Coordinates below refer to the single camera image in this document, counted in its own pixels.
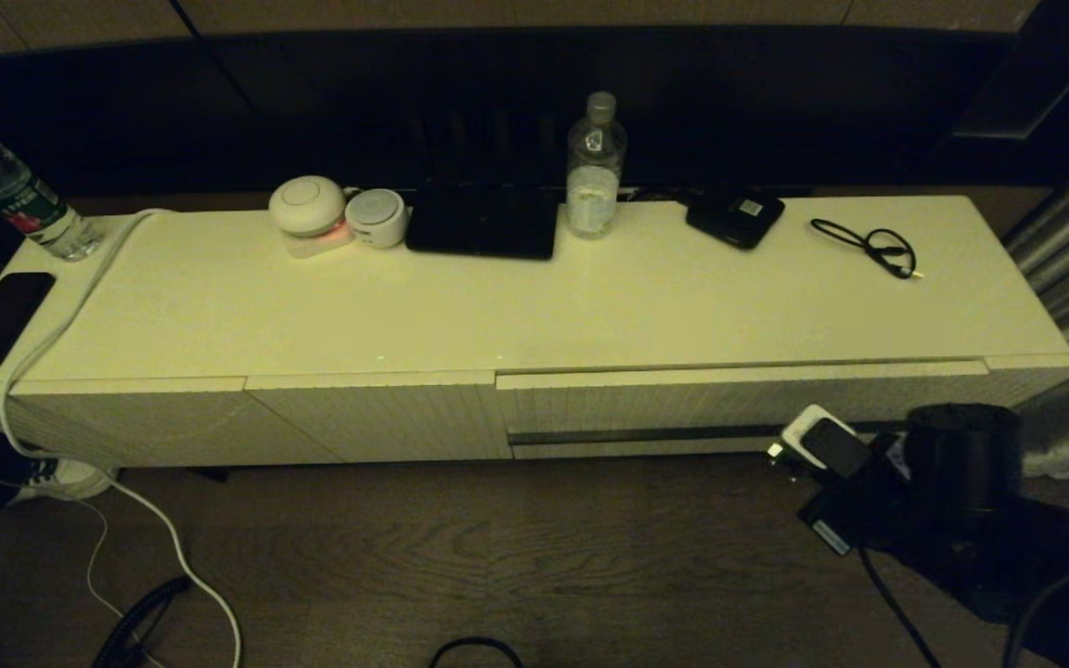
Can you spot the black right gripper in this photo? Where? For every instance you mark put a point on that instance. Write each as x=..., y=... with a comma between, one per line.
x=855, y=515

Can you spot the black flat router box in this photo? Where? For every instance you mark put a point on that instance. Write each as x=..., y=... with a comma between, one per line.
x=483, y=225

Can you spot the white sneaker dark laces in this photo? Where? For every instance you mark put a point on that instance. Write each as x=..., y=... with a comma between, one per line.
x=70, y=478

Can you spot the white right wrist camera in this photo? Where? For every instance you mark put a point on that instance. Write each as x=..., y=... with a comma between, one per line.
x=822, y=441

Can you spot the water bottle with green label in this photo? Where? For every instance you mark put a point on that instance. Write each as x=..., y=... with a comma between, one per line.
x=15, y=195

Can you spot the white ribbed cabinet door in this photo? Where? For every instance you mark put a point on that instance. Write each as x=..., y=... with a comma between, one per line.
x=154, y=422
x=405, y=417

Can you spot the small white round speaker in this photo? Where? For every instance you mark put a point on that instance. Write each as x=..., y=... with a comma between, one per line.
x=377, y=219

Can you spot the white ribbed drawer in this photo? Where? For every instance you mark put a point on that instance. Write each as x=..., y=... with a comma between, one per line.
x=637, y=399

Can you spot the small black box white label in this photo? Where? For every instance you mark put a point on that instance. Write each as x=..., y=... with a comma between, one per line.
x=734, y=219

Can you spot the white dome device pink base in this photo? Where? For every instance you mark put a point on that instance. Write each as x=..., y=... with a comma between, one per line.
x=307, y=206

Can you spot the white low cabinet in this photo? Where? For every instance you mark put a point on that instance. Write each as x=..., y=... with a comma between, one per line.
x=405, y=306

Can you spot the clear water bottle grey cap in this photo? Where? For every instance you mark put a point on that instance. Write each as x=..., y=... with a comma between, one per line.
x=595, y=176

